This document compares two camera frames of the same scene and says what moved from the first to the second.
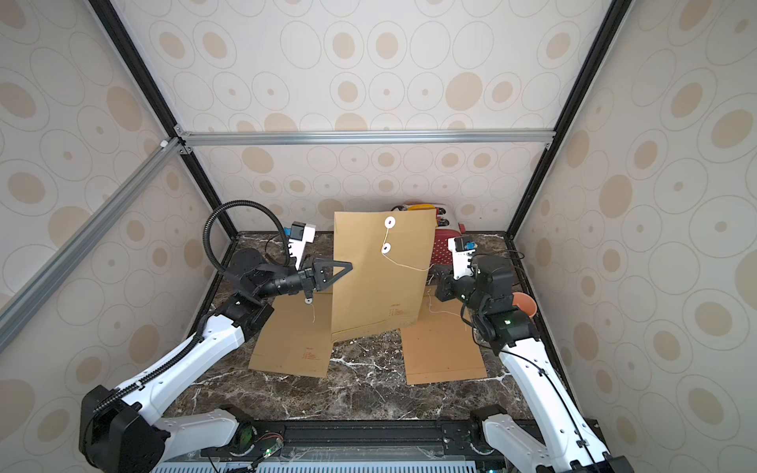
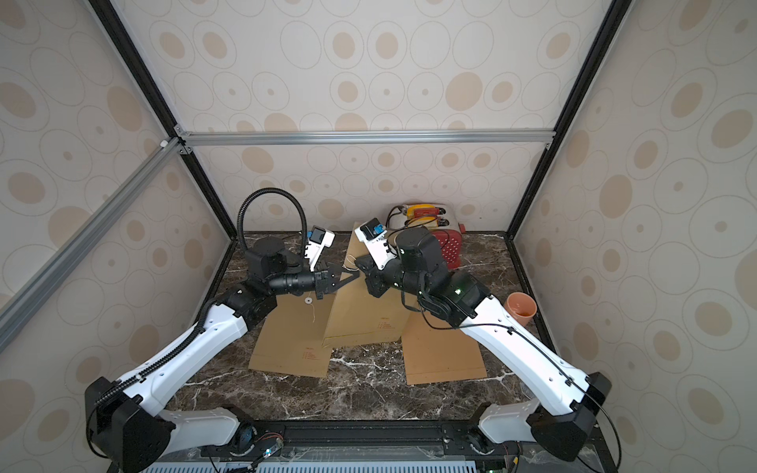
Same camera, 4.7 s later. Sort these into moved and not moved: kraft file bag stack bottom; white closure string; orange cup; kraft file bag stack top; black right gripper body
Moved: black right gripper body; kraft file bag stack top
Not moved: kraft file bag stack bottom; orange cup; white closure string
